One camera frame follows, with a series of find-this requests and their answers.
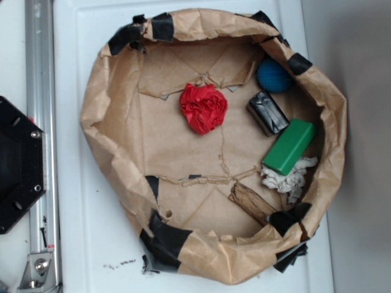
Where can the blue yarn ball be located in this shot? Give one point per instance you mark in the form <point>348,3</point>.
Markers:
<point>273,77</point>

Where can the brown paper bag basin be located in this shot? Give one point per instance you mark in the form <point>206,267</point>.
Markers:
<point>174,183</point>

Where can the brown wooden piece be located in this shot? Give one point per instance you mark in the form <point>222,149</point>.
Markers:
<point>251,202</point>

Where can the white plastic tray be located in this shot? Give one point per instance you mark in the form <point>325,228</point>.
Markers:
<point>100,250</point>

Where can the aluminium extrusion rail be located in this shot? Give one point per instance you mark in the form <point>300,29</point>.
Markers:
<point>44,215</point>

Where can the crumpled white paper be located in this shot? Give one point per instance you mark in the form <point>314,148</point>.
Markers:
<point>291,184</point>

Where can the metal corner bracket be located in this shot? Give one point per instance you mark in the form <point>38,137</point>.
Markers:
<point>39,273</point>

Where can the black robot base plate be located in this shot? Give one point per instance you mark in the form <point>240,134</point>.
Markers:
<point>22,167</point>

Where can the green rectangular block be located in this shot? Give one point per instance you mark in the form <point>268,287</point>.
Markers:
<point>289,147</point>

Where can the black taped block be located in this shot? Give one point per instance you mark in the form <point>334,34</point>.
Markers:
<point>267,114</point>

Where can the crumpled red paper ball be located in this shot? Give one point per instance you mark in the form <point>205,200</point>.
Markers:
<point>204,107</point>

